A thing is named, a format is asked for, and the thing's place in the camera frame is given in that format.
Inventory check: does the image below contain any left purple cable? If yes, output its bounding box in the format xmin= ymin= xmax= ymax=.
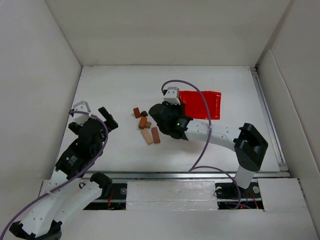
xmin=0 ymin=111 xmax=109 ymax=240

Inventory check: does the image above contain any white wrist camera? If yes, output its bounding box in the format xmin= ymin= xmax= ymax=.
xmin=163 ymin=87 xmax=181 ymax=105
xmin=71 ymin=100 xmax=91 ymax=126

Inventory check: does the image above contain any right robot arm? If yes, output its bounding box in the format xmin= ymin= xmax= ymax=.
xmin=148 ymin=101 xmax=269 ymax=189

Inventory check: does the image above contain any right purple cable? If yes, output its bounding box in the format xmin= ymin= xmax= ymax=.
xmin=161 ymin=79 xmax=253 ymax=210

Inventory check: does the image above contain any dark brown wood block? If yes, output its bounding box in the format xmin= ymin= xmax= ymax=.
xmin=140 ymin=111 xmax=148 ymax=117

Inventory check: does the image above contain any small red-brown wood block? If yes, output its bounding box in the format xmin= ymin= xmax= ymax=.
xmin=133 ymin=107 xmax=141 ymax=119

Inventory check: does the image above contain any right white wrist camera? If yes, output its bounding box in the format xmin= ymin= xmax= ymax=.
xmin=163 ymin=87 xmax=181 ymax=105

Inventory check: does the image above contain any orange arch wood block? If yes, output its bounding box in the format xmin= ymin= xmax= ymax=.
xmin=138 ymin=116 xmax=147 ymax=130

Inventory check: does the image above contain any red plastic bin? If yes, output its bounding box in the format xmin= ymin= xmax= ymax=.
xmin=178 ymin=90 xmax=222 ymax=120

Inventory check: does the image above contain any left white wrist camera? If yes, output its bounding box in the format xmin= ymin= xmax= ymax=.
xmin=71 ymin=100 xmax=91 ymax=126

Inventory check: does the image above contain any purple cable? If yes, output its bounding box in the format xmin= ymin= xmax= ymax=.
xmin=0 ymin=111 xmax=109 ymax=240
xmin=161 ymin=79 xmax=253 ymax=210

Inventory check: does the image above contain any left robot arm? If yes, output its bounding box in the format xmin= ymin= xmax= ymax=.
xmin=6 ymin=103 xmax=118 ymax=240

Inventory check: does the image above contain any aluminium side rail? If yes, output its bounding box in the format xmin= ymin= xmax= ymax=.
xmin=250 ymin=67 xmax=289 ymax=172

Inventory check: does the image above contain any tan cube wood block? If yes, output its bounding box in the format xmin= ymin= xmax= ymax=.
xmin=144 ymin=121 xmax=152 ymax=129

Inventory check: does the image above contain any aluminium front rail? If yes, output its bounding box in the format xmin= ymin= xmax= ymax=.
xmin=82 ymin=171 xmax=290 ymax=180

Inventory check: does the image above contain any reddish long wood block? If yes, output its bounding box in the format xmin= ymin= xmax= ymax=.
xmin=151 ymin=127 xmax=161 ymax=144

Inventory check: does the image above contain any light long wood block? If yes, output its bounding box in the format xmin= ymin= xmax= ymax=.
xmin=141 ymin=128 xmax=154 ymax=145

